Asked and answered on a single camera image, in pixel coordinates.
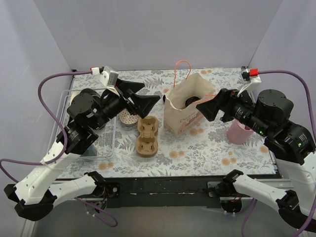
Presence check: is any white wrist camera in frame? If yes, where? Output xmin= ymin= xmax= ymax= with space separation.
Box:
xmin=237 ymin=68 xmax=262 ymax=97
xmin=90 ymin=66 xmax=119 ymax=95

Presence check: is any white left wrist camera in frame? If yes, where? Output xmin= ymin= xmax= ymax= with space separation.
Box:
xmin=90 ymin=66 xmax=119 ymax=95

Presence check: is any pink cup holder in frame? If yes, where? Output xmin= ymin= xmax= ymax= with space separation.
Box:
xmin=226 ymin=120 xmax=254 ymax=145

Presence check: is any aluminium frame rail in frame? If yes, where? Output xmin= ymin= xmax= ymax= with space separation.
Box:
xmin=19 ymin=178 xmax=309 ymax=237

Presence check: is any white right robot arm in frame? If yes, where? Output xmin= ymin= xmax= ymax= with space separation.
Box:
xmin=197 ymin=88 xmax=316 ymax=233

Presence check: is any brown cardboard cup carrier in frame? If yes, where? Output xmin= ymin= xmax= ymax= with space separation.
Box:
xmin=135 ymin=116 xmax=159 ymax=158

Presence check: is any patterned ceramic bowl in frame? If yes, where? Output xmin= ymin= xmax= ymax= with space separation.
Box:
xmin=118 ymin=109 xmax=139 ymax=125

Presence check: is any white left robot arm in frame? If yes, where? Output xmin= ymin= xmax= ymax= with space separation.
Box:
xmin=4 ymin=79 xmax=160 ymax=221

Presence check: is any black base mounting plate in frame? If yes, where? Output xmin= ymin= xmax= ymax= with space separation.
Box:
xmin=107 ymin=176 xmax=223 ymax=208

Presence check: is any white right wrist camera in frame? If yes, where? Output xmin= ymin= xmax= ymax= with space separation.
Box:
xmin=237 ymin=68 xmax=262 ymax=97

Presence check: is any beige paper takeout bag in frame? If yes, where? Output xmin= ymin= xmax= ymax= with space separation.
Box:
xmin=163 ymin=60 xmax=216 ymax=138

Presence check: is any floral table mat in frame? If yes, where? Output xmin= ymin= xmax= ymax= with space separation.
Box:
xmin=58 ymin=68 xmax=276 ymax=179

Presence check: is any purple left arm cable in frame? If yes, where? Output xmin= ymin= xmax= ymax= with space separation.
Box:
xmin=0 ymin=70 xmax=119 ymax=227

